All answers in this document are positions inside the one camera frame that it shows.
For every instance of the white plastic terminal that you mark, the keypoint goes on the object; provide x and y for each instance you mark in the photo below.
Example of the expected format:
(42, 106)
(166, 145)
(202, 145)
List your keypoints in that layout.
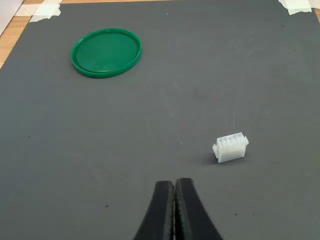
(230, 148)

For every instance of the white tape strip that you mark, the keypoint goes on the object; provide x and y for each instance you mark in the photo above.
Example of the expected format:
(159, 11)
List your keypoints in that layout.
(296, 6)
(46, 9)

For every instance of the white panel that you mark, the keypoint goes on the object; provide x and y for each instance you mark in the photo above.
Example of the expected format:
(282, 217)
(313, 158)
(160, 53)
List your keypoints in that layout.
(8, 12)

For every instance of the round green lid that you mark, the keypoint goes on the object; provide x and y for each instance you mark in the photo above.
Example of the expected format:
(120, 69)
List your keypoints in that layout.
(106, 53)

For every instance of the dark grey mat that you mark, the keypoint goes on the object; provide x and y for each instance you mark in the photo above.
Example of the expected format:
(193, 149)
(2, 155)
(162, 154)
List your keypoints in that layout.
(160, 100)

